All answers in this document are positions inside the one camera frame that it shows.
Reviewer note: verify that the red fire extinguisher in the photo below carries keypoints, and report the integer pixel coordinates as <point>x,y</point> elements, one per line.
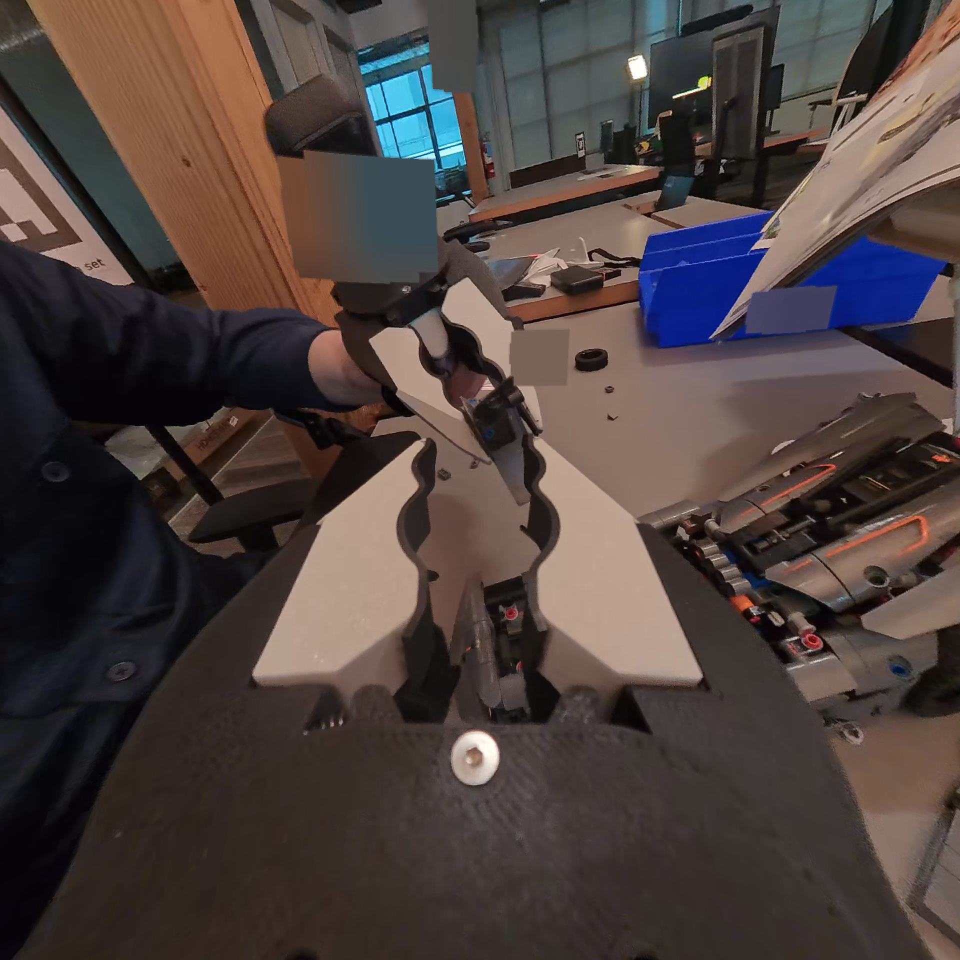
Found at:
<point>489,161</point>

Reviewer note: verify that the studio light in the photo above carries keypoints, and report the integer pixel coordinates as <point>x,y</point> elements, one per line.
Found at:
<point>637,67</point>

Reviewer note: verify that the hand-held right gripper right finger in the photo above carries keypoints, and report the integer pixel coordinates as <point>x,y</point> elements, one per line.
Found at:
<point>615,600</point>

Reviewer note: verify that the white marker sign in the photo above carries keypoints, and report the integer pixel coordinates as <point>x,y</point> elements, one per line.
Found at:
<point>45,247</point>

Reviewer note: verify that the black office chair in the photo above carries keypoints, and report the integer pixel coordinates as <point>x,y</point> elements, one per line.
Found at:
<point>247,517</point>

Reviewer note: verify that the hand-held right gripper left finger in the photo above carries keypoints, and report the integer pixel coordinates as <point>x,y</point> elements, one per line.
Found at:
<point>337,600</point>

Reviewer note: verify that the blue plastic bin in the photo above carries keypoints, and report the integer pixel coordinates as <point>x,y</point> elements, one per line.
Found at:
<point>690,300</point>

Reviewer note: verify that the black lego tire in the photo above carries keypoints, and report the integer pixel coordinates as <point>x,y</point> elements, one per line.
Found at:
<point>592,360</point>

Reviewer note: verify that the wooden pillar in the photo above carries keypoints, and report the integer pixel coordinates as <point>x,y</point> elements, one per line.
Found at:
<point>187,150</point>

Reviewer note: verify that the grey lego car door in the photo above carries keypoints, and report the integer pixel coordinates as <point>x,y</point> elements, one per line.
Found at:
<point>495,420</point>

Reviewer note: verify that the small grey lego stud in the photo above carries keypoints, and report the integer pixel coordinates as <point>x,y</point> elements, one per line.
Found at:
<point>846,731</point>

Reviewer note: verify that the black monitor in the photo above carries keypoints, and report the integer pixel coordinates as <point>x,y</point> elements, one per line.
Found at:
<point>690,75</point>

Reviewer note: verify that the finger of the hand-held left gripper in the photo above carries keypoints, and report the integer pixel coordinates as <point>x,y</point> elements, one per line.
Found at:
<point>420,405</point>
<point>472,315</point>

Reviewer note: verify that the lego instruction booklet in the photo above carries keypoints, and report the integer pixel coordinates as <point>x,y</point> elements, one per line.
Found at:
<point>862,165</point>

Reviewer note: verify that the grey lego car model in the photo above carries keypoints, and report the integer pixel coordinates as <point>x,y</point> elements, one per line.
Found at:
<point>825,547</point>

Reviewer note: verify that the black wallet case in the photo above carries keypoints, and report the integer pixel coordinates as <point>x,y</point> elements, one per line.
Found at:
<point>577,281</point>

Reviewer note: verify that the background wooden desk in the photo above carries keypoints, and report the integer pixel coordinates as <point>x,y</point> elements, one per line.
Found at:
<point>570,187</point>

